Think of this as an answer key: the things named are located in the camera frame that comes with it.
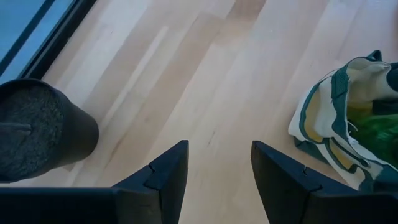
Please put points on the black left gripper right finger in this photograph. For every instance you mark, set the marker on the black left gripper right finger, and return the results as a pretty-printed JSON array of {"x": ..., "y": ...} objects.
[{"x": 286, "y": 193}]

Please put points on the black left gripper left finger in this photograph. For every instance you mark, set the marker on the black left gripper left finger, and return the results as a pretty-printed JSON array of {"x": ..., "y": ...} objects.
[{"x": 149, "y": 199}]

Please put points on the beige green gardening bag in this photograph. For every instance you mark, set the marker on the beige green gardening bag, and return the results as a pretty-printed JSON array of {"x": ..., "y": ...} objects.
[{"x": 323, "y": 118}]

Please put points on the green potted plant black pot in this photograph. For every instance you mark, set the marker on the green potted plant black pot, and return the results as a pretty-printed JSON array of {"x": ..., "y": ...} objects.
[{"x": 62, "y": 130}]

